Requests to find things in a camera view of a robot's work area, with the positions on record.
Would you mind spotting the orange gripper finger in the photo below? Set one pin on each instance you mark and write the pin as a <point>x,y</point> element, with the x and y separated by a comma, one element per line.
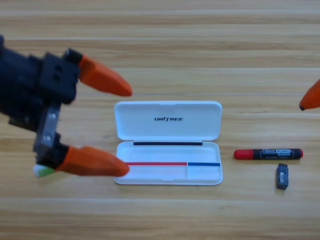
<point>312,98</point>
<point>95,162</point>

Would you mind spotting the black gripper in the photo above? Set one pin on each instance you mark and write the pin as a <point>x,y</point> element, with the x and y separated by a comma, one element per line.
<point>27,82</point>

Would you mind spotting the green highlighter pen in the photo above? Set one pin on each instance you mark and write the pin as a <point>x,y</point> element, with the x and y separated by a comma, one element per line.
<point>43,171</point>

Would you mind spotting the red black whiteboard marker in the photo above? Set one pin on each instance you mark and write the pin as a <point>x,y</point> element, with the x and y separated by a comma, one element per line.
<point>270,153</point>

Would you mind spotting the white Unitree pencil case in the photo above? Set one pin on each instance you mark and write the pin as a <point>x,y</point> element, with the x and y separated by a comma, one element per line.
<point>167,125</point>

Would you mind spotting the black eraser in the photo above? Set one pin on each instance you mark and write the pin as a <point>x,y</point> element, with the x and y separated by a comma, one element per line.
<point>282,176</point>

